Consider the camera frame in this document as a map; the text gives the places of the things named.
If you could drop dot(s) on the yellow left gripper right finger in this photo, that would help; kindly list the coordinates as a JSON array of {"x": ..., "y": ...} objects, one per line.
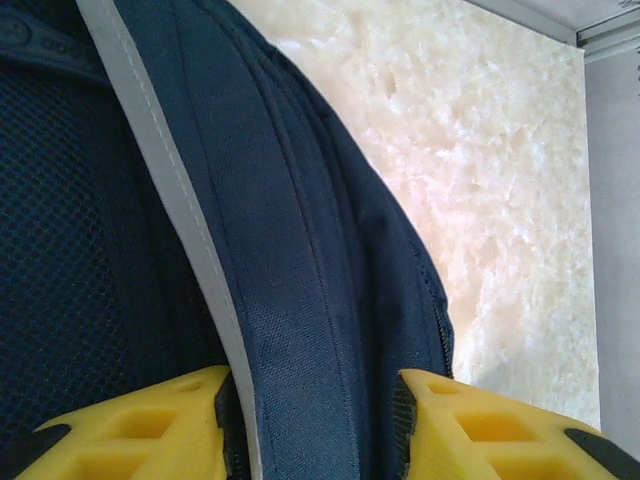
[{"x": 500, "y": 440}]

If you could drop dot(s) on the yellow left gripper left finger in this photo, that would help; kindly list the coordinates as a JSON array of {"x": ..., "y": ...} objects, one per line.
[{"x": 130, "y": 440}]

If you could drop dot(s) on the navy blue school backpack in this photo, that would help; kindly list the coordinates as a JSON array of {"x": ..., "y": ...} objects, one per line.
[{"x": 300, "y": 200}]

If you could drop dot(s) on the aluminium left side rail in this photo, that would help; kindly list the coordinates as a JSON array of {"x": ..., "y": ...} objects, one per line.
[{"x": 610, "y": 40}]

